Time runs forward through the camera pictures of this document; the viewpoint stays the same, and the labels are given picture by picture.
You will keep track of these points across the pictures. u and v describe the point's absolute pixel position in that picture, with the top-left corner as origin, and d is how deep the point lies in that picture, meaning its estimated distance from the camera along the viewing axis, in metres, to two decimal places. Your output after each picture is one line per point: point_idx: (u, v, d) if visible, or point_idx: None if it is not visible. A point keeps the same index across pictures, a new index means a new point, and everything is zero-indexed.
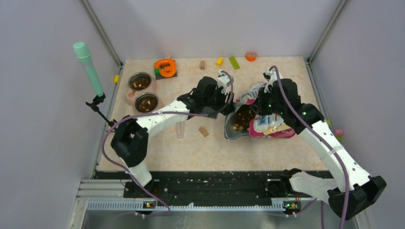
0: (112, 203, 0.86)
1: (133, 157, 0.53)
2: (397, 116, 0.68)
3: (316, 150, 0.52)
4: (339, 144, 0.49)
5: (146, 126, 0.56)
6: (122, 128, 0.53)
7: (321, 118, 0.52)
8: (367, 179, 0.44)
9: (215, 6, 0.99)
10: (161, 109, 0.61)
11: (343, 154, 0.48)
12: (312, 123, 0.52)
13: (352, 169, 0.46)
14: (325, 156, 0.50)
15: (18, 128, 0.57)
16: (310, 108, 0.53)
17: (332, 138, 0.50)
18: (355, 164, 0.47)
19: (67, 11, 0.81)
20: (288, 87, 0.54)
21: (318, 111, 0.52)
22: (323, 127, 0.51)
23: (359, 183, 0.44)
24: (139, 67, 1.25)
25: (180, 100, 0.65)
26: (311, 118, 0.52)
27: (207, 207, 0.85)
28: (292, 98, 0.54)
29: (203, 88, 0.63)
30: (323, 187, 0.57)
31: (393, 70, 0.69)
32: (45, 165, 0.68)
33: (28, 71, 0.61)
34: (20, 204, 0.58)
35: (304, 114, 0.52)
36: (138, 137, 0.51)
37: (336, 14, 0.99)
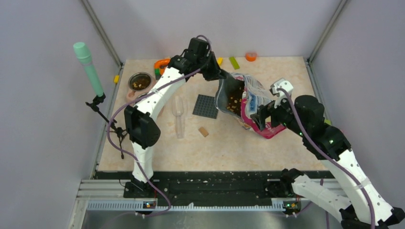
0: (112, 204, 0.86)
1: (147, 139, 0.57)
2: (397, 116, 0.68)
3: (340, 177, 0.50)
4: (365, 177, 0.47)
5: (147, 110, 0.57)
6: (128, 118, 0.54)
7: (348, 147, 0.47)
8: (390, 213, 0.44)
9: (214, 6, 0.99)
10: (154, 87, 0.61)
11: (369, 188, 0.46)
12: (339, 154, 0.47)
13: (377, 204, 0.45)
14: (350, 187, 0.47)
15: (19, 128, 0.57)
16: (335, 133, 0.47)
17: (358, 170, 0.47)
18: (379, 197, 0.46)
19: (67, 11, 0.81)
20: (314, 110, 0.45)
21: (346, 140, 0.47)
22: (349, 158, 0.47)
23: (383, 218, 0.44)
24: (138, 67, 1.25)
25: (171, 67, 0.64)
26: (338, 148, 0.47)
27: (207, 207, 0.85)
28: (317, 121, 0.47)
29: (196, 46, 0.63)
30: (333, 203, 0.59)
31: (393, 70, 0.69)
32: (45, 165, 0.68)
33: (28, 71, 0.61)
34: (21, 204, 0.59)
35: (331, 142, 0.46)
36: (144, 122, 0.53)
37: (336, 14, 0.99)
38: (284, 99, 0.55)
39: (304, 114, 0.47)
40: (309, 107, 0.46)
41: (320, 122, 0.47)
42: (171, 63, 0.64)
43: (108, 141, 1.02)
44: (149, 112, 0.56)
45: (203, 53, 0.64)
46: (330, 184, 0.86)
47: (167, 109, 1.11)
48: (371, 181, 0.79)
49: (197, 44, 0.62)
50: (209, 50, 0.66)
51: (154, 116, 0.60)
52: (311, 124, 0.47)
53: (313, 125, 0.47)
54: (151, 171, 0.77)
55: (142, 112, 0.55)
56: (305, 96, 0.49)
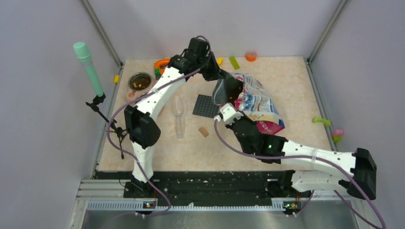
0: (112, 204, 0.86)
1: (147, 139, 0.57)
2: (397, 116, 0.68)
3: (301, 163, 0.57)
4: (311, 148, 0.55)
5: (148, 109, 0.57)
6: (128, 118, 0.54)
7: (284, 140, 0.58)
8: (353, 158, 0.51)
9: (215, 6, 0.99)
10: (154, 87, 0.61)
11: (322, 152, 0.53)
12: (282, 149, 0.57)
13: (338, 160, 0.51)
14: (311, 164, 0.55)
15: (18, 128, 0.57)
16: (273, 139, 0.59)
17: (303, 148, 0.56)
18: (336, 153, 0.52)
19: (67, 11, 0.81)
20: (251, 133, 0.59)
21: (279, 137, 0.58)
22: (291, 145, 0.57)
23: (353, 166, 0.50)
24: (138, 67, 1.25)
25: (171, 67, 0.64)
26: (278, 146, 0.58)
27: (207, 207, 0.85)
28: (256, 138, 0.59)
29: (196, 46, 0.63)
30: (332, 181, 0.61)
31: (393, 70, 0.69)
32: (44, 165, 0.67)
33: (28, 71, 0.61)
34: (21, 204, 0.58)
35: (270, 147, 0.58)
36: (144, 122, 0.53)
37: (336, 13, 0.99)
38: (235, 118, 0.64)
39: (247, 140, 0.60)
40: (247, 132, 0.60)
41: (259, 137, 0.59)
42: (171, 63, 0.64)
43: (108, 141, 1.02)
44: (149, 112, 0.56)
45: (203, 53, 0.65)
46: None
47: (167, 109, 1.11)
48: None
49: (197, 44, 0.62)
50: (208, 50, 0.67)
51: (154, 116, 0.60)
52: (255, 142, 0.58)
53: (256, 142, 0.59)
54: (150, 172, 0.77)
55: (142, 112, 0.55)
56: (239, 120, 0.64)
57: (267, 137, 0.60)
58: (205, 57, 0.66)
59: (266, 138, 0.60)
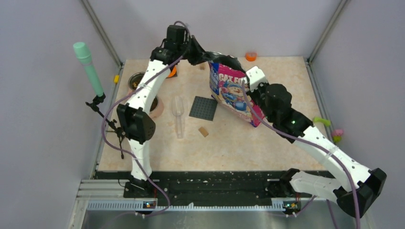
0: (112, 204, 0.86)
1: (145, 134, 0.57)
2: (396, 116, 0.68)
3: (314, 154, 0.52)
4: (333, 145, 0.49)
5: (140, 105, 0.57)
6: (122, 116, 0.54)
7: (311, 124, 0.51)
8: (368, 174, 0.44)
9: (215, 6, 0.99)
10: (141, 81, 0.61)
11: (339, 154, 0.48)
12: (303, 130, 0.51)
13: (352, 168, 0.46)
14: (323, 159, 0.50)
15: (19, 128, 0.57)
16: (298, 116, 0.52)
17: (325, 140, 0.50)
18: (353, 161, 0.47)
19: (67, 11, 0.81)
20: (283, 99, 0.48)
21: (306, 117, 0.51)
22: (314, 131, 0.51)
23: (362, 180, 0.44)
24: (138, 67, 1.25)
25: (153, 60, 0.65)
26: (302, 125, 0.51)
27: (207, 207, 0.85)
28: (285, 108, 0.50)
29: (174, 35, 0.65)
30: (327, 187, 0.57)
31: (393, 70, 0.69)
32: (45, 165, 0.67)
33: (28, 71, 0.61)
34: (21, 203, 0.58)
35: (293, 123, 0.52)
36: (139, 117, 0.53)
37: (336, 13, 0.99)
38: (260, 83, 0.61)
39: (273, 102, 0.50)
40: (279, 95, 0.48)
41: (287, 109, 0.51)
42: (153, 56, 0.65)
43: (108, 141, 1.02)
44: (142, 107, 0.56)
45: (181, 41, 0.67)
46: None
47: (167, 109, 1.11)
48: None
49: (175, 32, 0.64)
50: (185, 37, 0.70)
51: (146, 110, 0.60)
52: (280, 111, 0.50)
53: (281, 111, 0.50)
54: (150, 170, 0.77)
55: (135, 109, 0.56)
56: (274, 84, 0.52)
57: (292, 111, 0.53)
58: (184, 45, 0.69)
59: (292, 112, 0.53)
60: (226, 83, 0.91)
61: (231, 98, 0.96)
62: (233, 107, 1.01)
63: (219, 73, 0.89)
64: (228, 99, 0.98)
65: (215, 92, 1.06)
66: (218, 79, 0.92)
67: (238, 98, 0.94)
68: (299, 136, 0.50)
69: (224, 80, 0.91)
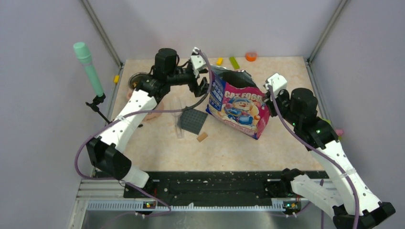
0: (112, 204, 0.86)
1: (115, 170, 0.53)
2: (396, 116, 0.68)
3: (327, 169, 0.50)
4: (351, 167, 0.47)
5: (112, 140, 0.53)
6: (91, 150, 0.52)
7: (335, 138, 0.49)
8: (377, 205, 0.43)
9: (215, 5, 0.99)
10: (120, 114, 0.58)
11: (355, 178, 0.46)
12: (325, 143, 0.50)
13: (363, 194, 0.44)
14: (336, 176, 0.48)
15: (19, 126, 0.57)
16: (324, 125, 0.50)
17: (344, 160, 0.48)
18: (366, 189, 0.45)
19: (67, 10, 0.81)
20: (308, 103, 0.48)
21: (333, 131, 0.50)
22: (335, 148, 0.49)
23: (368, 209, 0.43)
24: (139, 67, 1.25)
25: (138, 90, 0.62)
26: (325, 137, 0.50)
27: (207, 207, 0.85)
28: (309, 113, 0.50)
29: (162, 65, 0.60)
30: (328, 201, 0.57)
31: (393, 69, 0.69)
32: (45, 164, 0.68)
33: (29, 71, 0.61)
34: (21, 203, 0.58)
35: (318, 132, 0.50)
36: (109, 155, 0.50)
37: (336, 13, 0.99)
38: (281, 90, 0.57)
39: (298, 105, 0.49)
40: (303, 98, 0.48)
41: (312, 114, 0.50)
42: (139, 86, 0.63)
43: None
44: (114, 142, 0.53)
45: (171, 68, 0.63)
46: (330, 184, 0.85)
47: (167, 109, 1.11)
48: (369, 181, 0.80)
49: (164, 60, 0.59)
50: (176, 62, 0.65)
51: (122, 145, 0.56)
52: (303, 115, 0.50)
53: (304, 116, 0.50)
54: (145, 176, 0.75)
55: (106, 143, 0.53)
56: (302, 88, 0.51)
57: (317, 120, 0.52)
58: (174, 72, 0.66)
59: (317, 123, 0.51)
60: (231, 99, 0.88)
61: (235, 113, 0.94)
62: (236, 121, 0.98)
63: (226, 91, 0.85)
64: (231, 114, 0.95)
65: (214, 107, 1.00)
66: (223, 96, 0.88)
67: (242, 112, 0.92)
68: (320, 147, 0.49)
69: (229, 97, 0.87)
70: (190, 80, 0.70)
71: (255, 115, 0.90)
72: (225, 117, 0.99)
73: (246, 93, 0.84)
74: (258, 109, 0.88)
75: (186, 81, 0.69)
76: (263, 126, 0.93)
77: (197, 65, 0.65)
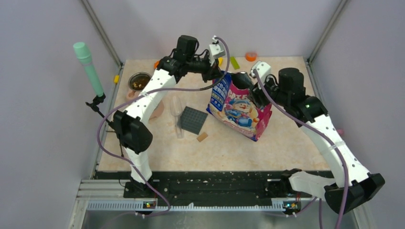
0: (112, 204, 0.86)
1: (141, 144, 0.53)
2: (396, 116, 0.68)
3: (317, 143, 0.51)
4: (340, 139, 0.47)
5: (138, 114, 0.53)
6: (117, 123, 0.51)
7: (325, 112, 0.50)
8: (367, 176, 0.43)
9: (215, 5, 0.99)
10: (144, 90, 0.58)
11: (344, 150, 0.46)
12: (315, 117, 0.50)
13: (352, 166, 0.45)
14: (325, 150, 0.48)
15: (19, 127, 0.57)
16: (314, 101, 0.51)
17: (334, 132, 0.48)
18: (355, 160, 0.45)
19: (67, 11, 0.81)
20: (294, 78, 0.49)
21: (321, 104, 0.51)
22: (325, 121, 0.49)
23: (357, 180, 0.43)
24: (139, 67, 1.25)
25: (160, 69, 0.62)
26: (314, 112, 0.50)
27: (207, 207, 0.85)
28: (297, 88, 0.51)
29: (185, 46, 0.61)
30: (320, 183, 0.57)
31: (393, 70, 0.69)
32: (45, 165, 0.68)
33: (29, 71, 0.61)
34: (21, 203, 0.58)
35: (307, 107, 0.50)
36: (134, 127, 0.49)
37: (337, 12, 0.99)
38: (269, 78, 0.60)
39: (286, 83, 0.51)
40: (290, 74, 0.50)
41: (301, 90, 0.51)
42: (159, 65, 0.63)
43: (108, 140, 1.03)
44: (139, 117, 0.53)
45: (191, 53, 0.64)
46: None
47: (167, 109, 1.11)
48: None
49: (187, 43, 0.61)
50: (196, 48, 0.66)
51: (145, 120, 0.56)
52: (292, 91, 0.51)
53: (293, 92, 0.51)
54: (150, 172, 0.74)
55: (132, 117, 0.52)
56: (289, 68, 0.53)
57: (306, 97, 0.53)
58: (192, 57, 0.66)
59: (306, 99, 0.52)
60: (232, 100, 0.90)
61: (235, 115, 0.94)
62: (235, 123, 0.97)
63: (229, 90, 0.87)
64: (231, 115, 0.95)
65: (215, 107, 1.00)
66: (226, 95, 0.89)
67: (242, 114, 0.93)
68: (309, 121, 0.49)
69: (230, 97, 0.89)
70: (205, 70, 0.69)
71: (253, 118, 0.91)
72: (225, 118, 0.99)
73: (246, 95, 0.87)
74: (257, 112, 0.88)
75: (202, 70, 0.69)
76: (262, 128, 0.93)
77: (214, 52, 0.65)
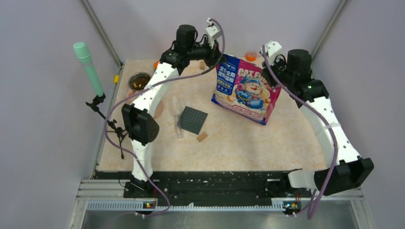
0: (111, 204, 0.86)
1: (148, 135, 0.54)
2: (396, 116, 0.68)
3: (314, 124, 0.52)
4: (336, 121, 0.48)
5: (145, 107, 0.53)
6: (126, 116, 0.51)
7: (325, 94, 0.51)
8: (356, 159, 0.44)
9: (215, 5, 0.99)
10: (148, 84, 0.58)
11: (338, 131, 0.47)
12: (315, 97, 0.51)
13: (343, 146, 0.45)
14: (320, 130, 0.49)
15: (18, 128, 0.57)
16: (317, 84, 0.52)
17: (331, 115, 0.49)
18: (347, 142, 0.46)
19: (67, 11, 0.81)
20: (301, 57, 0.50)
21: (324, 88, 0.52)
22: (325, 103, 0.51)
23: (346, 160, 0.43)
24: (139, 67, 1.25)
25: (163, 63, 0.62)
26: (315, 93, 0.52)
27: (207, 207, 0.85)
28: (303, 69, 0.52)
29: (183, 38, 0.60)
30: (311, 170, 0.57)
31: (392, 70, 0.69)
32: (45, 166, 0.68)
33: (28, 72, 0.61)
34: (20, 204, 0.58)
35: (309, 88, 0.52)
36: (142, 119, 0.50)
37: (337, 12, 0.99)
38: (278, 57, 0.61)
39: (293, 62, 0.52)
40: (297, 54, 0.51)
41: (306, 71, 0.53)
42: (162, 59, 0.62)
43: (108, 140, 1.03)
44: (146, 109, 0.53)
45: (191, 43, 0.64)
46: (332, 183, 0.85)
47: (167, 109, 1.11)
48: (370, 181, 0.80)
49: (186, 35, 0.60)
50: (195, 37, 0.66)
51: (152, 113, 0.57)
52: (297, 71, 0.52)
53: (298, 73, 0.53)
54: (150, 170, 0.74)
55: (140, 109, 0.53)
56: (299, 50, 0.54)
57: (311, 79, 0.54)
58: (193, 46, 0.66)
59: (311, 80, 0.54)
60: (244, 78, 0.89)
61: (246, 97, 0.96)
62: (245, 106, 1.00)
63: (239, 68, 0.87)
64: (241, 98, 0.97)
65: (223, 92, 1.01)
66: (237, 74, 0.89)
67: (252, 96, 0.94)
68: (308, 100, 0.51)
69: (243, 75, 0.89)
70: (207, 56, 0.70)
71: (265, 99, 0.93)
72: (235, 101, 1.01)
73: (258, 75, 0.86)
74: (269, 93, 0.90)
75: (204, 56, 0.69)
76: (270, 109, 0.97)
77: (211, 33, 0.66)
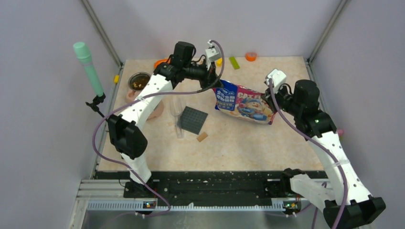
0: (111, 204, 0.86)
1: (136, 148, 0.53)
2: (395, 116, 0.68)
3: (322, 159, 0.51)
4: (345, 158, 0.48)
5: (133, 119, 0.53)
6: (112, 128, 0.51)
7: (334, 129, 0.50)
8: (367, 198, 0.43)
9: (214, 5, 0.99)
10: (140, 94, 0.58)
11: (347, 169, 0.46)
12: (323, 132, 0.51)
13: (353, 185, 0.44)
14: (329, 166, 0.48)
15: (18, 127, 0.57)
16: (324, 117, 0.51)
17: (340, 150, 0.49)
18: (357, 181, 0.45)
19: (67, 11, 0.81)
20: (309, 92, 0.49)
21: (331, 121, 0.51)
22: (331, 138, 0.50)
23: (357, 200, 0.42)
24: (139, 67, 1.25)
25: (156, 74, 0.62)
26: (323, 127, 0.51)
27: (207, 207, 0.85)
28: (310, 103, 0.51)
29: (181, 52, 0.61)
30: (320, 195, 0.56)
31: (393, 70, 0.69)
32: (45, 165, 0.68)
33: (29, 72, 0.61)
34: (21, 203, 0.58)
35: (316, 121, 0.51)
36: (130, 131, 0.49)
37: (337, 12, 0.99)
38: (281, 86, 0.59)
39: (301, 95, 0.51)
40: (305, 88, 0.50)
41: (313, 104, 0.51)
42: (156, 70, 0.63)
43: (108, 141, 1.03)
44: (134, 120, 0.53)
45: (188, 58, 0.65)
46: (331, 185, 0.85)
47: (167, 109, 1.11)
48: (370, 181, 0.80)
49: (184, 49, 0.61)
50: (193, 55, 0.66)
51: (141, 124, 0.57)
52: (304, 104, 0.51)
53: (305, 106, 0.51)
54: (148, 173, 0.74)
55: (127, 121, 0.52)
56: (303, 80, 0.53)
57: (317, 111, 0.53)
58: (189, 63, 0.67)
59: (317, 113, 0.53)
60: (245, 99, 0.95)
61: (249, 111, 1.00)
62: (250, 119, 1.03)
63: (239, 92, 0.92)
64: (245, 113, 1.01)
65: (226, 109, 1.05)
66: (236, 97, 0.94)
67: (255, 111, 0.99)
68: (316, 135, 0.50)
69: (243, 97, 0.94)
70: (202, 77, 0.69)
71: (268, 114, 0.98)
72: (239, 115, 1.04)
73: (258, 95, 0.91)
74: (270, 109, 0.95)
75: (199, 77, 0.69)
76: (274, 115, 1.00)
77: (209, 55, 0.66)
